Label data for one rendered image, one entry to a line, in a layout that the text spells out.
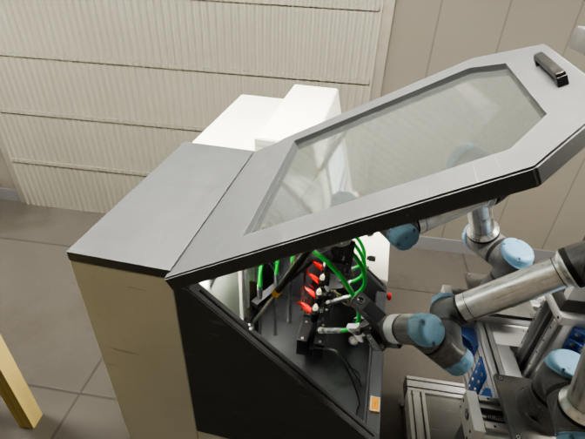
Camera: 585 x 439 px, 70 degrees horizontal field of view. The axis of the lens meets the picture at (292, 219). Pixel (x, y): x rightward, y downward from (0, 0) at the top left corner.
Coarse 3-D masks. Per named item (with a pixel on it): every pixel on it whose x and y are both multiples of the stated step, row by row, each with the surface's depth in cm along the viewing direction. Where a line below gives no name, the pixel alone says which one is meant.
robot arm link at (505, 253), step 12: (504, 240) 154; (516, 240) 155; (492, 252) 156; (504, 252) 151; (516, 252) 150; (528, 252) 151; (492, 264) 158; (504, 264) 152; (516, 264) 149; (528, 264) 149
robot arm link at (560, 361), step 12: (552, 360) 112; (564, 360) 112; (576, 360) 112; (540, 372) 117; (552, 372) 111; (564, 372) 108; (540, 384) 116; (552, 384) 110; (564, 384) 107; (540, 396) 117
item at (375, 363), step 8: (376, 296) 174; (384, 296) 173; (376, 304) 170; (384, 304) 170; (376, 352) 150; (368, 360) 162; (376, 360) 147; (368, 368) 155; (376, 368) 144; (368, 376) 149; (376, 376) 142; (368, 384) 139; (376, 384) 139; (368, 392) 137; (376, 392) 137; (368, 400) 135; (368, 408) 132; (368, 416) 130; (376, 416) 130; (368, 424) 128; (376, 424) 128; (376, 432) 126
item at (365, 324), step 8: (384, 320) 109; (360, 328) 116; (368, 328) 114; (368, 336) 118; (376, 336) 114; (384, 336) 108; (368, 344) 118; (376, 344) 115; (384, 344) 115; (392, 344) 111; (400, 344) 110
